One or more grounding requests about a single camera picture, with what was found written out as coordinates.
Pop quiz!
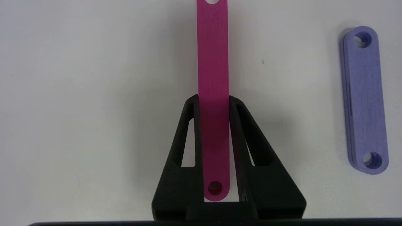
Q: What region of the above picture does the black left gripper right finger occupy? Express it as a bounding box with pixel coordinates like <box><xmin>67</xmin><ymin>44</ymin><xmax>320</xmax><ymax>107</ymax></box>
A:
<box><xmin>229</xmin><ymin>96</ymin><xmax>307</xmax><ymax>218</ymax></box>

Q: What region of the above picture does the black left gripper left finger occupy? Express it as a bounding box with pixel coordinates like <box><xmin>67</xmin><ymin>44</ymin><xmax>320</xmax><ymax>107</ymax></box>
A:
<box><xmin>152</xmin><ymin>94</ymin><xmax>204</xmax><ymax>220</ymax></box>

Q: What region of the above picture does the pink bar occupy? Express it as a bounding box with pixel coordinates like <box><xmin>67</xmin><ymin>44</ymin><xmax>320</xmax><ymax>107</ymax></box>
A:
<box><xmin>196</xmin><ymin>0</ymin><xmax>231</xmax><ymax>203</ymax></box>

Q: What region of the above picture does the short purple flat bar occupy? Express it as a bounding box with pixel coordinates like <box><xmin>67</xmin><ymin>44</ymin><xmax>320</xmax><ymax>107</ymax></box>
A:
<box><xmin>339</xmin><ymin>26</ymin><xmax>390</xmax><ymax>175</ymax></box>

